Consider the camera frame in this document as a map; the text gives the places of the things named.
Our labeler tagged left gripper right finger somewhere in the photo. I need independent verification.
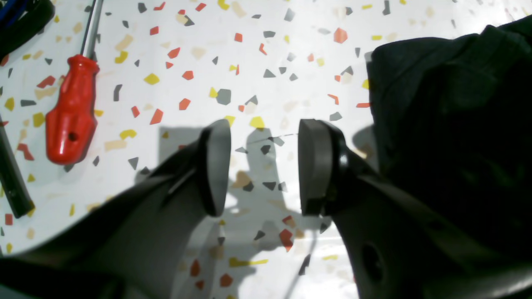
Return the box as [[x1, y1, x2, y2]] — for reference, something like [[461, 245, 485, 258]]
[[298, 119, 531, 299]]

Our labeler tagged red handled screwdriver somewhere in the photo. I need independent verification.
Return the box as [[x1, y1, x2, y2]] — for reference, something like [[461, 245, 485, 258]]
[[45, 0, 103, 165]]

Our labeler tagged black cylinder with wires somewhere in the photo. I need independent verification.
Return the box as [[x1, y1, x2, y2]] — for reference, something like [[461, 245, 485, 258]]
[[0, 121, 34, 219]]

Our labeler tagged white terrazzo table cloth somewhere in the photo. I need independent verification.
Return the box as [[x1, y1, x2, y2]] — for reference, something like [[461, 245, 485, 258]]
[[1, 0, 531, 299]]

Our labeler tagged black T-shirt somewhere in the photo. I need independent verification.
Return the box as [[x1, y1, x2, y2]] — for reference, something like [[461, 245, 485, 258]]
[[367, 16, 532, 259]]

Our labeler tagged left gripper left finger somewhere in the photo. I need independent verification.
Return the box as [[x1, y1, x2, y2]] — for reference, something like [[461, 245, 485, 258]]
[[1, 119, 231, 299]]

